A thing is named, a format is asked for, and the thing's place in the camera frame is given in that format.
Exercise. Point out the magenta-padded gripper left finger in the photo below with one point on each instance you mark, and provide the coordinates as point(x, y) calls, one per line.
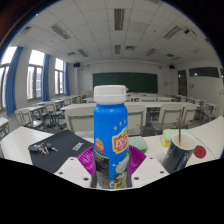
point(73, 171)

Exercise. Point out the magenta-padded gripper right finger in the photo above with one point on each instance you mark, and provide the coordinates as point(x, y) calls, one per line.
point(148, 170)

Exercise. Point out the blue drink bottle white cap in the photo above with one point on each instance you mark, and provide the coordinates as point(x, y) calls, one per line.
point(110, 126)

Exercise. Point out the small light blue card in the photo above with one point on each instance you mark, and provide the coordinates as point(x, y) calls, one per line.
point(78, 146)

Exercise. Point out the dark blue mug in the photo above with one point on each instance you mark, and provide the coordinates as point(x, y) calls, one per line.
point(176, 159)

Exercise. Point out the wooden stick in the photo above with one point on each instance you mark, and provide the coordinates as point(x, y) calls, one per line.
point(179, 131)

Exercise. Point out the group of classroom chairs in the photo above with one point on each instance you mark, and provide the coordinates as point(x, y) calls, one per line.
point(80, 121)

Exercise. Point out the flat round red coaster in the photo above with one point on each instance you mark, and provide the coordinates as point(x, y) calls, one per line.
point(200, 152)

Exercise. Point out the group of white classroom desks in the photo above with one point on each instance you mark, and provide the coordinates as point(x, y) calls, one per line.
point(76, 106)

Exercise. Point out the green chalkboard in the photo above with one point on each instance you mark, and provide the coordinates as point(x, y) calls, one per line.
point(140, 82)

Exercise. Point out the dark classroom door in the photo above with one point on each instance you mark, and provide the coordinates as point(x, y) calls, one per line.
point(182, 83)

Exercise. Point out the classroom window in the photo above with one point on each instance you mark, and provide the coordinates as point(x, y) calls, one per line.
point(59, 77)
point(35, 78)
point(4, 80)

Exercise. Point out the ceiling projector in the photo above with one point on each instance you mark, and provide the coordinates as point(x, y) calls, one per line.
point(190, 33)

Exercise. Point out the group of ceiling lights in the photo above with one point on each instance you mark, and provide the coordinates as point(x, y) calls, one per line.
point(119, 19)

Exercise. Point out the black wall speaker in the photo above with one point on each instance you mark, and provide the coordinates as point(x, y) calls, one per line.
point(77, 65)
point(172, 66)

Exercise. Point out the dark high wall window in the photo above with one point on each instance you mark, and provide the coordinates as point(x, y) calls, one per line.
point(203, 72)

